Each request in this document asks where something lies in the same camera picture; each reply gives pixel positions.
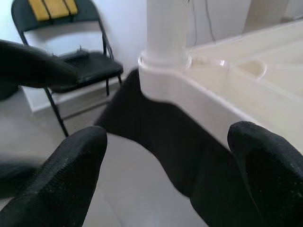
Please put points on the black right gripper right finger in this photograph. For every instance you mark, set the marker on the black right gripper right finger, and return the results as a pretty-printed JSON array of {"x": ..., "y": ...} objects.
[{"x": 272, "y": 177}]

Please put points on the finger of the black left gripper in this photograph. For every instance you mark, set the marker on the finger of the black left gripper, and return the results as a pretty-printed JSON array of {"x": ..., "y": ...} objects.
[{"x": 35, "y": 63}]

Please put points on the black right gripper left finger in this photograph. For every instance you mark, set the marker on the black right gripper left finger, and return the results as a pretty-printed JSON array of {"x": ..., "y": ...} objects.
[{"x": 59, "y": 184}]

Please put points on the white plastic children table top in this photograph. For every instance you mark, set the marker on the white plastic children table top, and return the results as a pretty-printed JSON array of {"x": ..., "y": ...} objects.
[{"x": 213, "y": 94}]

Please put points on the white plastic table leg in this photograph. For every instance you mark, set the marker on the white plastic table leg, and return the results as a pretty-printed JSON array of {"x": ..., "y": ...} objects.
[{"x": 165, "y": 28}]

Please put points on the yellow slatted pad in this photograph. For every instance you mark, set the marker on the yellow slatted pad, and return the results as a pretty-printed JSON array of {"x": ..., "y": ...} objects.
[{"x": 54, "y": 8}]

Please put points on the black metal chair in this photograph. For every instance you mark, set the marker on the black metal chair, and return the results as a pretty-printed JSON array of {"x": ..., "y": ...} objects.
[{"x": 99, "y": 68}]

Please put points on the black table cloth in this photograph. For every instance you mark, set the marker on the black table cloth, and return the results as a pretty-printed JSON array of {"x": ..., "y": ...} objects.
[{"x": 165, "y": 132}]

